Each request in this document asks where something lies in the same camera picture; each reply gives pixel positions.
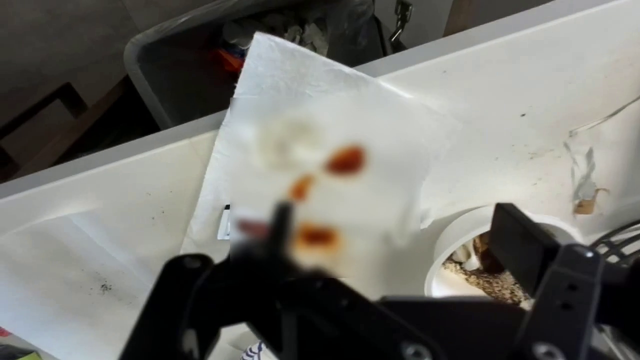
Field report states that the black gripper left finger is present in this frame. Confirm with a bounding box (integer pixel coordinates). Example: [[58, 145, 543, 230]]
[[118, 201, 402, 360]]

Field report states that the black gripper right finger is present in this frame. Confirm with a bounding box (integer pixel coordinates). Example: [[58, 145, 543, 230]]
[[487, 201, 608, 360]]

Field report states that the small red white sachet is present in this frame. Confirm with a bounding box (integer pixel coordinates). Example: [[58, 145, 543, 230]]
[[215, 204, 276, 244]]

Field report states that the ketchup stained white napkin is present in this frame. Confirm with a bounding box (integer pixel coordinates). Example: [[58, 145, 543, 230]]
[[182, 30, 464, 271]]

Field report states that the grey trash bin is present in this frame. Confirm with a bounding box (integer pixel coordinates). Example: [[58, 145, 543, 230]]
[[121, 0, 396, 131]]

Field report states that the torn tissue scrap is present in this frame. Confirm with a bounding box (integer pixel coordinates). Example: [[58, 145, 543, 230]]
[[563, 129, 610, 217]]

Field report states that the white bowl with food remains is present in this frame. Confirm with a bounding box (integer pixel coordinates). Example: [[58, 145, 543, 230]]
[[424, 204, 586, 310]]

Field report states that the orange wrapper trash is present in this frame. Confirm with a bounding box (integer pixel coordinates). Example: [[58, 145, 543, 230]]
[[209, 47, 246, 77]]

